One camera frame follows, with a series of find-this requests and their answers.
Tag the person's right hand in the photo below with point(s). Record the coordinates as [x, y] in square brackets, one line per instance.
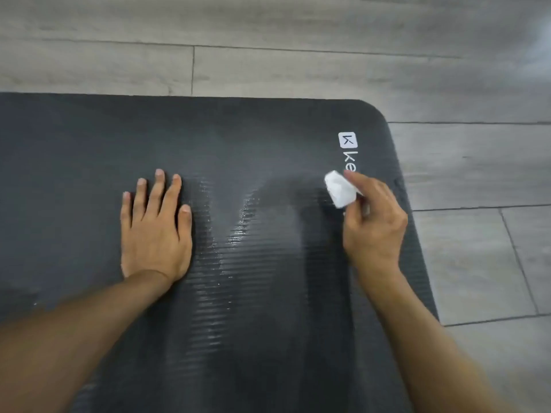
[376, 227]

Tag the person's left hand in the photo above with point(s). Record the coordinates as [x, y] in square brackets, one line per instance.
[155, 240]

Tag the white tissue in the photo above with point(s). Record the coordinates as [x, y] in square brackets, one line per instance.
[338, 189]

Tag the dark grey yoga mat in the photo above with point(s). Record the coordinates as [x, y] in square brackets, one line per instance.
[258, 146]

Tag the person's left forearm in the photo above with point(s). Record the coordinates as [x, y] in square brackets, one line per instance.
[64, 339]

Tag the person's right forearm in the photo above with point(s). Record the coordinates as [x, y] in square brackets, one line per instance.
[430, 348]

